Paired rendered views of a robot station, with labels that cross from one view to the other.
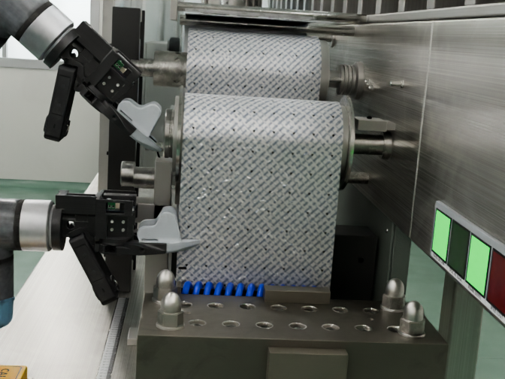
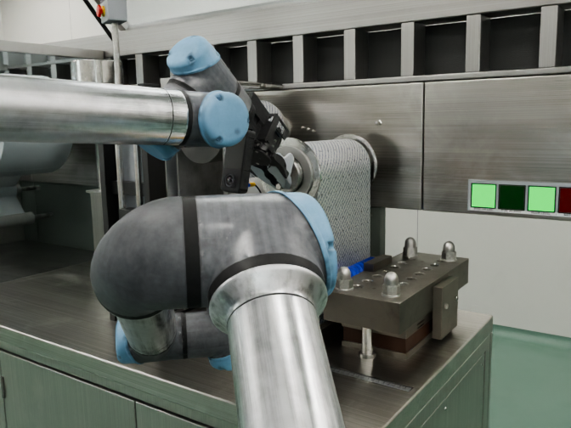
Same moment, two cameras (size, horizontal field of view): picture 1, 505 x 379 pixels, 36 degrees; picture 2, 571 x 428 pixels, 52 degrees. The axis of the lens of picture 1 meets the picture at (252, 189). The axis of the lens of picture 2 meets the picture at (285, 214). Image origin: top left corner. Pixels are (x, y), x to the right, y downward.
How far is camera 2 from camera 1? 1.11 m
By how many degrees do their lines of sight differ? 49
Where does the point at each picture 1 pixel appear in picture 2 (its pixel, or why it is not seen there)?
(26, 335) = (205, 373)
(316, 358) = (452, 284)
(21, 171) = not seen: outside the picture
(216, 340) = (421, 291)
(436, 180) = (459, 169)
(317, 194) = (364, 198)
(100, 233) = not seen: hidden behind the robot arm
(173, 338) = (409, 299)
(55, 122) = (245, 177)
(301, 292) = (384, 260)
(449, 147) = (473, 149)
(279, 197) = (352, 204)
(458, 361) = not seen: hidden behind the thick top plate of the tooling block
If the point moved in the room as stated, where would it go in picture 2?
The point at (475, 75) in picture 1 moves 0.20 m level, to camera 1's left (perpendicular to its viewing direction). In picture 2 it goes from (501, 107) to (463, 107)
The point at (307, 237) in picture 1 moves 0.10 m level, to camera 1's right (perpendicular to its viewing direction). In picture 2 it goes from (362, 227) to (384, 221)
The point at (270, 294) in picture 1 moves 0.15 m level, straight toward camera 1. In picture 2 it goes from (375, 266) to (438, 277)
